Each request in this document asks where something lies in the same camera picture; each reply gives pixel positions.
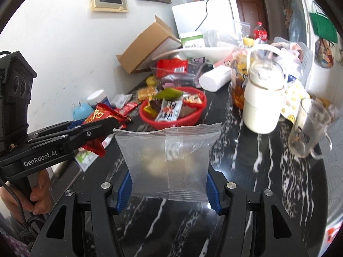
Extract beige snack packet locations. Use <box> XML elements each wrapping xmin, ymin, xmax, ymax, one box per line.
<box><xmin>182</xmin><ymin>104</ymin><xmax>201</xmax><ymax>117</ymax></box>

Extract green bag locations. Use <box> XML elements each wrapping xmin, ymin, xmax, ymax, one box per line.
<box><xmin>309</xmin><ymin>12</ymin><xmax>338</xmax><ymax>43</ymax></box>

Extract white black-lettered snack packet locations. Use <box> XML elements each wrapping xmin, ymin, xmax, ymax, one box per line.
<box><xmin>155</xmin><ymin>100</ymin><xmax>183</xmax><ymax>122</ymax></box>

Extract white green-print packet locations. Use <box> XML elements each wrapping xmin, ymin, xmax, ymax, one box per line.
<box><xmin>74</xmin><ymin>150</ymin><xmax>97</xmax><ymax>172</ymax></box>

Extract red white snack packet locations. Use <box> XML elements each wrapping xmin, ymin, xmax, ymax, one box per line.
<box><xmin>183</xmin><ymin>94</ymin><xmax>203</xmax><ymax>105</ymax></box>

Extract clear frosted pastry packet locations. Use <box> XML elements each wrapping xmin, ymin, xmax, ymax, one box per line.
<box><xmin>113</xmin><ymin>123</ymin><xmax>222</xmax><ymax>202</ymax></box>

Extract glass jar with yellow lid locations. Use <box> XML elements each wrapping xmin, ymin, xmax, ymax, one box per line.
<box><xmin>231</xmin><ymin>38</ymin><xmax>255</xmax><ymax>109</ymax></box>

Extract person's left hand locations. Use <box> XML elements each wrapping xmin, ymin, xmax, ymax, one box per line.
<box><xmin>0</xmin><ymin>171</ymin><xmax>54</xmax><ymax>216</ymax></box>

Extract green white box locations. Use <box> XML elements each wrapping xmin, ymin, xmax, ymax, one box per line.
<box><xmin>179</xmin><ymin>31</ymin><xmax>205</xmax><ymax>49</ymax></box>

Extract cola bottle with red label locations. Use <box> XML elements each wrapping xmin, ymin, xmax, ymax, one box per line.
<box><xmin>253</xmin><ymin>21</ymin><xmax>269</xmax><ymax>43</ymax></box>

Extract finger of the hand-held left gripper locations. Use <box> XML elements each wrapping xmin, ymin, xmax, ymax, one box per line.
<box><xmin>27</xmin><ymin>120</ymin><xmax>85</xmax><ymax>143</ymax></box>
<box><xmin>59</xmin><ymin>117</ymin><xmax>120</xmax><ymax>153</ymax></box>

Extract red packet in tray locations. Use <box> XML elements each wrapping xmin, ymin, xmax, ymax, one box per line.
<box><xmin>156</xmin><ymin>58</ymin><xmax>188</xmax><ymax>79</ymax></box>

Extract glass mug with cat print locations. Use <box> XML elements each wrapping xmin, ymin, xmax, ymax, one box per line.
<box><xmin>287</xmin><ymin>98</ymin><xmax>333</xmax><ymax>160</ymax></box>

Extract cream bottle with handle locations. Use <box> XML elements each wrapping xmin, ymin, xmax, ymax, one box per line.
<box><xmin>242</xmin><ymin>45</ymin><xmax>284</xmax><ymax>134</ymax></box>

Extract crumpled clear plastic bag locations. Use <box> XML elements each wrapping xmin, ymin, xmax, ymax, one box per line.
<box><xmin>264</xmin><ymin>36</ymin><xmax>314</xmax><ymax>83</ymax></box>

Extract black braided cable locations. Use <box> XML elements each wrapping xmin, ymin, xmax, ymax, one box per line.
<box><xmin>0</xmin><ymin>177</ymin><xmax>43</xmax><ymax>244</ymax></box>

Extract red plastic basket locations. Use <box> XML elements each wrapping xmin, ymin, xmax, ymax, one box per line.
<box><xmin>139</xmin><ymin>86</ymin><xmax>207</xmax><ymax>129</ymax></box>

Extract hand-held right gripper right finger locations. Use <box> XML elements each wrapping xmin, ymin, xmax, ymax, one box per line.
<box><xmin>206</xmin><ymin>164</ymin><xmax>317</xmax><ymax>257</ymax></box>

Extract white paper roll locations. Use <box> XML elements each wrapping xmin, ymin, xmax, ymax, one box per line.
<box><xmin>198</xmin><ymin>66</ymin><xmax>232</xmax><ymax>91</ymax></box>

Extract smiley print cloth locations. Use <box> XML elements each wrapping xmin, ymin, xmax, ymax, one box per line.
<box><xmin>279</xmin><ymin>75</ymin><xmax>311</xmax><ymax>121</ymax></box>

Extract orange yellow snack packet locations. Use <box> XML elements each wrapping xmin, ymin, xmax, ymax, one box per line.
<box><xmin>137</xmin><ymin>86</ymin><xmax>157</xmax><ymax>102</ymax></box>

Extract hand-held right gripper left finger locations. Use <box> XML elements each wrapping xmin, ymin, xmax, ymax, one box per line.
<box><xmin>28</xmin><ymin>171</ymin><xmax>133</xmax><ymax>257</ymax></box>

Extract brown cardboard box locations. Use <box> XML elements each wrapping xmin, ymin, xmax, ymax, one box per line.
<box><xmin>116</xmin><ymin>15</ymin><xmax>183</xmax><ymax>75</ymax></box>

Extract clear plastic tray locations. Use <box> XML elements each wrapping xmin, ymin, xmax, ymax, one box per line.
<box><xmin>150</xmin><ymin>61</ymin><xmax>207</xmax><ymax>86</ymax></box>

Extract brown door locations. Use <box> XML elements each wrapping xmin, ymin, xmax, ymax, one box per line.
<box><xmin>232</xmin><ymin>0</ymin><xmax>270</xmax><ymax>39</ymax></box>

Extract brown snack packet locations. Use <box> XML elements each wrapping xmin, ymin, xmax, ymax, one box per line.
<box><xmin>149</xmin><ymin>99</ymin><xmax>164</xmax><ymax>118</ymax></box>

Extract red gold-print snack packet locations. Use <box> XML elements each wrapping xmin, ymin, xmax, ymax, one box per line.
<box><xmin>82</xmin><ymin>103</ymin><xmax>128</xmax><ymax>158</ymax></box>

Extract blue round gadget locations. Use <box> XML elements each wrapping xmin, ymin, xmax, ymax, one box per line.
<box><xmin>72</xmin><ymin>101</ymin><xmax>94</xmax><ymax>121</ymax></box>

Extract printed hanging bag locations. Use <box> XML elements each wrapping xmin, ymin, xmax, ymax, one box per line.
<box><xmin>314</xmin><ymin>38</ymin><xmax>335</xmax><ymax>69</ymax></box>

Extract red gold candy packets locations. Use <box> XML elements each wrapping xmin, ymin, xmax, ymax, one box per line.
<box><xmin>118</xmin><ymin>102</ymin><xmax>138</xmax><ymax>124</ymax></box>

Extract white jar with blue label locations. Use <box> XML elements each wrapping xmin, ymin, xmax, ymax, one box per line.
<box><xmin>87</xmin><ymin>90</ymin><xmax>111</xmax><ymax>107</ymax></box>

